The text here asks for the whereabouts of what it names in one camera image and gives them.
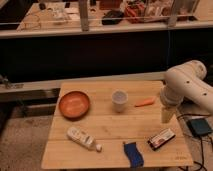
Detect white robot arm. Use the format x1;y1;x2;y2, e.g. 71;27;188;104
159;60;213;123

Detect orange ceramic bowl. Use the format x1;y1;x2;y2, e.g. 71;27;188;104
59;91;90;119

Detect orange carrot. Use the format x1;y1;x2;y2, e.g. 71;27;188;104
134;98;156;107

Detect dark snack box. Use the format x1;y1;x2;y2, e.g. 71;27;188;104
147;128;175;151

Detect black power adapter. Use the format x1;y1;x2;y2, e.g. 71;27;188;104
187;118;213;137

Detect white plastic cup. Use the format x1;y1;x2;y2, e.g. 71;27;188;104
112;90;128;113

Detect white plastic bottle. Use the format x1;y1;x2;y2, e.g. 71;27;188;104
67;127;102;152

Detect red object on shelf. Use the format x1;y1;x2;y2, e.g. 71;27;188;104
124;3;145;23

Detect black bag on shelf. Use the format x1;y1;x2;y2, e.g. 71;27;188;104
101;10;124;25

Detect wooden shelf board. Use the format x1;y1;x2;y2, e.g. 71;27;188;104
0;0;213;38

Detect black cable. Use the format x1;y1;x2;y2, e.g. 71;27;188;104
178;113;213;171

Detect metal shelf post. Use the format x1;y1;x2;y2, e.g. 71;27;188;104
78;0;89;31

